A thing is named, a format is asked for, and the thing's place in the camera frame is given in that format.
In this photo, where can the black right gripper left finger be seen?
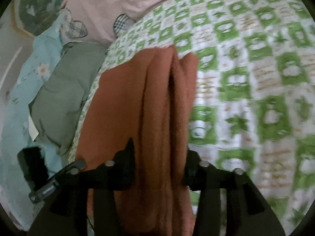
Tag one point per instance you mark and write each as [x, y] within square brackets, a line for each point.
[117, 174]

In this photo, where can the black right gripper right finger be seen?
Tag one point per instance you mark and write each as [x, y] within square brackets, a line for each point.
[201, 175]

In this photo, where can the rust orange garment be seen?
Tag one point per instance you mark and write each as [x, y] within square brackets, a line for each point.
[148, 99]

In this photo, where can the grey green pillow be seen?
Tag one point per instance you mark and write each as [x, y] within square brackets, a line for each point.
[58, 104]

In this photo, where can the light blue floral cloth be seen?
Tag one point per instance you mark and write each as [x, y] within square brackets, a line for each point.
[46, 53]

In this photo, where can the green white patterned quilt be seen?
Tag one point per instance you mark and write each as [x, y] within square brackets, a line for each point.
[254, 100]

